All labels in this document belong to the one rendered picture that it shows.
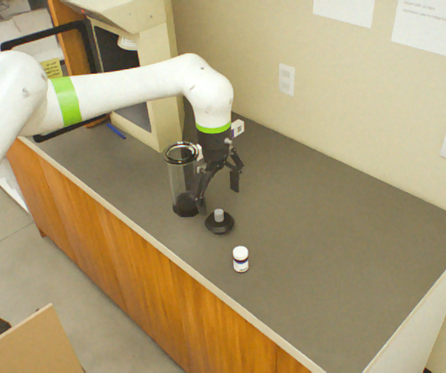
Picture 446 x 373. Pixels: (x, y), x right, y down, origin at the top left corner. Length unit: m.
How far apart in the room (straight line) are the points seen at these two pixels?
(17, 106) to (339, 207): 1.00
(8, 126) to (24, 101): 0.06
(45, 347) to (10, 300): 1.70
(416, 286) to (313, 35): 0.85
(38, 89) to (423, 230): 1.13
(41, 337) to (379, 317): 0.80
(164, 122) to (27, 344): 1.00
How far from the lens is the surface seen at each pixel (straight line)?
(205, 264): 1.38
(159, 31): 1.65
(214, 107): 1.16
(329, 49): 1.64
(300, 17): 1.68
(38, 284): 2.79
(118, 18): 1.55
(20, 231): 3.15
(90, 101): 1.19
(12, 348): 1.05
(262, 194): 1.59
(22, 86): 1.01
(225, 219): 1.46
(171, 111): 1.79
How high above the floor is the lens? 1.98
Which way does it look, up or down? 40 degrees down
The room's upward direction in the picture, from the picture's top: 4 degrees counter-clockwise
